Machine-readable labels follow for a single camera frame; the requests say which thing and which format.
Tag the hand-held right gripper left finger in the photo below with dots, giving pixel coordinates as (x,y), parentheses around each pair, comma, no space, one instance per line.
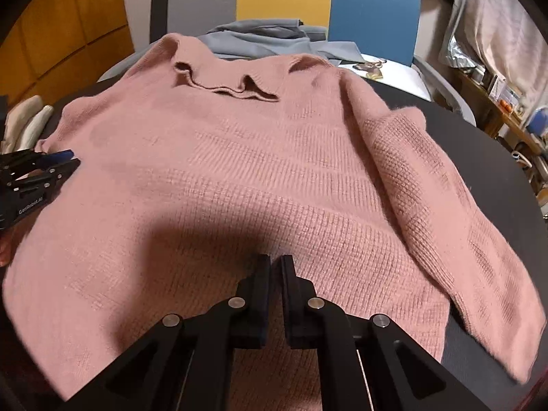
(259,291)

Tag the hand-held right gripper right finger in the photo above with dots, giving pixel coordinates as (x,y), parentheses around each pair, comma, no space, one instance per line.
(293,295)

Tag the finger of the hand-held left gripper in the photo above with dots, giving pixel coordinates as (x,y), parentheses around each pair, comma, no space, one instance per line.
(60,173)
(60,155)

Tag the pink knit sweater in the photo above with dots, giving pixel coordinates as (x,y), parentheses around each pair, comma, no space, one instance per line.
(257,158)

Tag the beige folded cloth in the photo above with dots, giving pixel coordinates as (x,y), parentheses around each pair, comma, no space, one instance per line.
(21,115)

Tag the wooden wardrobe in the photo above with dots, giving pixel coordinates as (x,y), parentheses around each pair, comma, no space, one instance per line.
(64,30)

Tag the black rolled mat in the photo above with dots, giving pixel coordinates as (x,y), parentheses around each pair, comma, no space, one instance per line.
(159,4)

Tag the light blue garment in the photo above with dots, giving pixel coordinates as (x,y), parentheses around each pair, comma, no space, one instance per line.
(257,34)

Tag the white printed seat cushion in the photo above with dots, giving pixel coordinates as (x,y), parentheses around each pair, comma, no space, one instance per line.
(398,77)

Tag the cluttered wooden desk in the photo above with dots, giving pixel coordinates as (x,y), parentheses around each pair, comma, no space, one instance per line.
(492,102)

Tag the blue rounded container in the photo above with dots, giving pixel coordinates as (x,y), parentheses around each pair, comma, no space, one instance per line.
(537,126)

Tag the grey yellow blue chair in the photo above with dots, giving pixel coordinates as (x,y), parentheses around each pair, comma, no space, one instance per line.
(372,8)

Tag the floral hanging sheet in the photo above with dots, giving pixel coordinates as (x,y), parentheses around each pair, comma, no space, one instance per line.
(501,30)

